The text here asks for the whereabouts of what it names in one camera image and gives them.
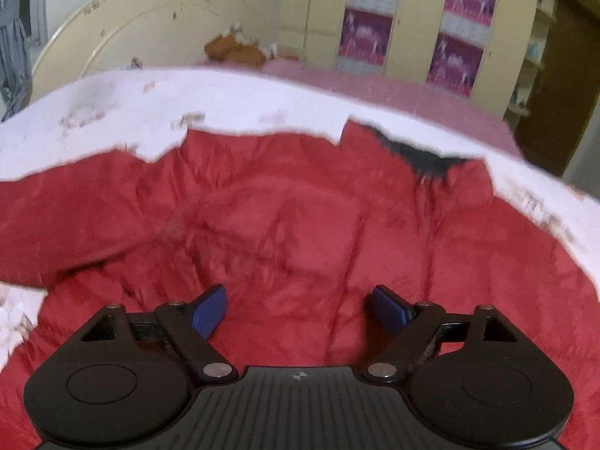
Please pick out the orange stuffed toy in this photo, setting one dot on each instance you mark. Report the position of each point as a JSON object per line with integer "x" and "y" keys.
{"x": 236, "y": 49}

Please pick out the white floral blanket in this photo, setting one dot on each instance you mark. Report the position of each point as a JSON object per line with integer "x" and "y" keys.
{"x": 234, "y": 103}

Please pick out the red puffer jacket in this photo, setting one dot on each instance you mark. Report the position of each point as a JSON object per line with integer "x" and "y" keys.
{"x": 281, "y": 225}

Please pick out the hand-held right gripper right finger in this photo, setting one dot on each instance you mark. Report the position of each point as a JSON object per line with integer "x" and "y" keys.
{"x": 388, "y": 310}

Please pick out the cream wardrobe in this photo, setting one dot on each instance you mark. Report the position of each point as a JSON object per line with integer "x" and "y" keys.
{"x": 417, "y": 18}

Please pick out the cream corner shelf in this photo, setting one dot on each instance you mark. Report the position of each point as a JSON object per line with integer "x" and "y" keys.
{"x": 532, "y": 51}

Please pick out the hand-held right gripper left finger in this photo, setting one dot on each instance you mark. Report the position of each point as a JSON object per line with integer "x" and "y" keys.
{"x": 209, "y": 311}

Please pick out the cream headboard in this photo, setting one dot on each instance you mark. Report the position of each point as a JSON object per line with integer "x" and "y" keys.
{"x": 154, "y": 23}

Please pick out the brown wooden door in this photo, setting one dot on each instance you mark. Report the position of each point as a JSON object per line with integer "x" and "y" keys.
{"x": 562, "y": 93}

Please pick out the pink bed sheet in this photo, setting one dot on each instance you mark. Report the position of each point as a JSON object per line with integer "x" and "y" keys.
{"x": 398, "y": 98}

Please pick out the grey hanging cloth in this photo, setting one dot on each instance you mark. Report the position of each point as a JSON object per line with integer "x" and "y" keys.
{"x": 11, "y": 33}

